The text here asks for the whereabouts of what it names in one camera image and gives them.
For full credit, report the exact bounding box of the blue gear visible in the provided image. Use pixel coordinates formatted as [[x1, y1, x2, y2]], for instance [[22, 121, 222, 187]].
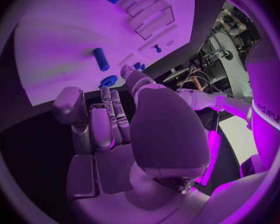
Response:
[[98, 75, 119, 90]]

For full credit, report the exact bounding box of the workshop desk with equipment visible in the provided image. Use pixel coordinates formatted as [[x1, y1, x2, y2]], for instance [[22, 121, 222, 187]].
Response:
[[153, 1, 260, 98]]

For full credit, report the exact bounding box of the white cable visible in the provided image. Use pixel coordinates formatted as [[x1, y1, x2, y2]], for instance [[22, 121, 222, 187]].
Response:
[[215, 111, 221, 135]]

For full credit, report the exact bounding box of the short blue cylinder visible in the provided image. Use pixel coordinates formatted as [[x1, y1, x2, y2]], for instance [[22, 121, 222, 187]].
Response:
[[92, 47, 111, 72]]

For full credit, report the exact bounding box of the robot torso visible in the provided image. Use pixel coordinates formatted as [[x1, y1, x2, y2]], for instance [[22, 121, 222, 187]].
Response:
[[245, 39, 280, 174]]

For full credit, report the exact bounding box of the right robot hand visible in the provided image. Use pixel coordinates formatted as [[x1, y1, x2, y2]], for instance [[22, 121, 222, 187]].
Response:
[[52, 64, 212, 224]]

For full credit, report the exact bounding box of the white task board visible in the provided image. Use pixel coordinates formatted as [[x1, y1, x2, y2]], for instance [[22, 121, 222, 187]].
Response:
[[13, 0, 196, 107]]

